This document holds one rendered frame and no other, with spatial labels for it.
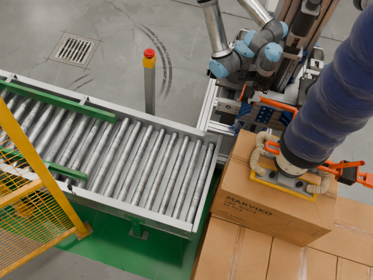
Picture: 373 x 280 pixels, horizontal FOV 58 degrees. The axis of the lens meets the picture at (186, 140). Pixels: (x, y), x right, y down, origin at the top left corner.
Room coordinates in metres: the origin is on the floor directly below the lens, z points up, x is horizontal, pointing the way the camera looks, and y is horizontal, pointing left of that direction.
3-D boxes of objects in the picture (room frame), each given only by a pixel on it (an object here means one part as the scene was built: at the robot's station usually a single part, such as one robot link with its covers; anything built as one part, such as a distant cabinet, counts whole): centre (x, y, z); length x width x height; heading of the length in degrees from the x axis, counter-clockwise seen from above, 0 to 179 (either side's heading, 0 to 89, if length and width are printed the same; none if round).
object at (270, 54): (1.14, -0.31, 1.48); 0.09 x 0.08 x 0.11; 46
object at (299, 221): (0.83, -0.55, 0.74); 0.60 x 0.40 x 0.40; 78
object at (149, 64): (1.45, 0.31, 0.50); 0.07 x 0.07 x 1.00; 82
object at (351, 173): (0.78, -0.78, 1.18); 0.10 x 0.08 x 0.06; 169
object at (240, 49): (1.39, -0.23, 1.20); 0.13 x 0.12 x 0.14; 136
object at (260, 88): (1.13, -0.32, 1.32); 0.09 x 0.08 x 0.12; 80
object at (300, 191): (0.74, -0.51, 1.08); 0.34 x 0.10 x 0.05; 79
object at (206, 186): (0.88, -0.18, 0.58); 0.70 x 0.03 x 0.06; 172
